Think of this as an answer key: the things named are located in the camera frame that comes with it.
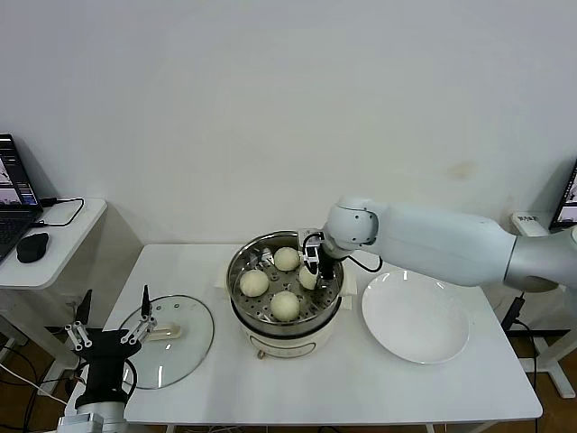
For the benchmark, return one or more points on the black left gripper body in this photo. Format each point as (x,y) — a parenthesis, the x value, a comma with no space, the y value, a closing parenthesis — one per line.
(107,365)

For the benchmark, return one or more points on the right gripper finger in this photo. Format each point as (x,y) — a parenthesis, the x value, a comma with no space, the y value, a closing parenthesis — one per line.
(313,269)
(324,284)

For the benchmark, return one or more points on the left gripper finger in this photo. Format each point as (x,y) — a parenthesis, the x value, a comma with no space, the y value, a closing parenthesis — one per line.
(145,315)
(81,327)

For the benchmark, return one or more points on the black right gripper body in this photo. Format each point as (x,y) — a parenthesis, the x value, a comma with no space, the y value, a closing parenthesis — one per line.
(327,268)

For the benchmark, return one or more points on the white steamed baozi bun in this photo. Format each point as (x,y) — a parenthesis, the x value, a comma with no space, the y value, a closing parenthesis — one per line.
(286,259)
(285,306)
(254,283)
(308,279)

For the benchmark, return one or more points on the round glass pot lid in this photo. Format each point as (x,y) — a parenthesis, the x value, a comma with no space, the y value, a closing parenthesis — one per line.
(189,352)

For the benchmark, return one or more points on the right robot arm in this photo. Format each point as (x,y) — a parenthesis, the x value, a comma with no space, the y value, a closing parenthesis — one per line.
(451,243)

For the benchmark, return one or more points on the stainless steel steamer basket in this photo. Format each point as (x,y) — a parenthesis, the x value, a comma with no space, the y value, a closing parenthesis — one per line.
(326,303)

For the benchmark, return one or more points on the white side table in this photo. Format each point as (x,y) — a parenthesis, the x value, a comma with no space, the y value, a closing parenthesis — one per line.
(67,252)
(527,226)

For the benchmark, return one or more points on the black computer mouse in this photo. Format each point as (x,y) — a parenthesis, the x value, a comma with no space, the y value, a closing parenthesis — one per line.
(32,248)

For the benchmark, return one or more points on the white round plate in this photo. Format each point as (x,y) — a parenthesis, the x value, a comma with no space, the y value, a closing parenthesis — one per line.
(414,315)

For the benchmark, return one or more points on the black laptop with lit screen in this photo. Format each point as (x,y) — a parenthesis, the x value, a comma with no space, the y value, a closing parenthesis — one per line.
(13,189)
(568,203)

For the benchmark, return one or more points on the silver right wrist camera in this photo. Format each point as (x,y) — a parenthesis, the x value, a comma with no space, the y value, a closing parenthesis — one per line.
(310,253)

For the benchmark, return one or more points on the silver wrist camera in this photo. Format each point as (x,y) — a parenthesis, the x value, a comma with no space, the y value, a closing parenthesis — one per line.
(310,253)
(81,424)

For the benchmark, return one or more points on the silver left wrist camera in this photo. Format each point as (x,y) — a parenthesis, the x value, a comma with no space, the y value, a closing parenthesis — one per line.
(81,424)

